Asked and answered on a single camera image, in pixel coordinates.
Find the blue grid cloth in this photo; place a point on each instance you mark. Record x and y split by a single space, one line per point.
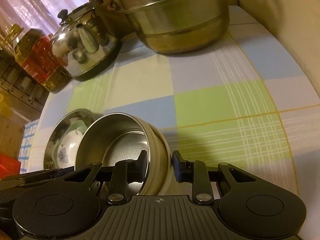
27 140

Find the dark metal rack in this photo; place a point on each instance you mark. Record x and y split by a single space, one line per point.
20 84

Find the green square plate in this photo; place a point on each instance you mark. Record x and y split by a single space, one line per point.
81 125

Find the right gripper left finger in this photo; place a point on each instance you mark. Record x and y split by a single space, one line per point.
124 173

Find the stacked steel steamer pot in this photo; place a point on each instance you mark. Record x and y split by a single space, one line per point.
176 26

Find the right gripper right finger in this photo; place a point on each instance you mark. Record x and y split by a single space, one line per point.
196 173

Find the yellow plastic bag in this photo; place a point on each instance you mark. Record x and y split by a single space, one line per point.
5 105

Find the orange red box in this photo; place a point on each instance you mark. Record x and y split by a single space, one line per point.
8 166

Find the large steel dish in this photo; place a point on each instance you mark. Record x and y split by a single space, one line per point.
61 129

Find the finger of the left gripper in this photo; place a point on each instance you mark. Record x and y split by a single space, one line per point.
31 176
65 173

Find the cream plastic bowl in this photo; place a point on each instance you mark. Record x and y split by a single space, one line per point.
152 183

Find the small floral saucer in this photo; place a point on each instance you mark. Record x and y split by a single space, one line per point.
67 148

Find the checked tablecloth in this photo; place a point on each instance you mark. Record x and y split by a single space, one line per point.
243 100

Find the purple curtain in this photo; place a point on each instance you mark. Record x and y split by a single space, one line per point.
39 14

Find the cooking oil bottle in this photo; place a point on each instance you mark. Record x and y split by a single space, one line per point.
33 52

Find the small steel pot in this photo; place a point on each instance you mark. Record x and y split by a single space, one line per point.
110 139

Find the cardboard box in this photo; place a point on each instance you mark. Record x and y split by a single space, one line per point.
11 135

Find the stainless steel kettle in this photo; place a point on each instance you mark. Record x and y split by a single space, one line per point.
84 42

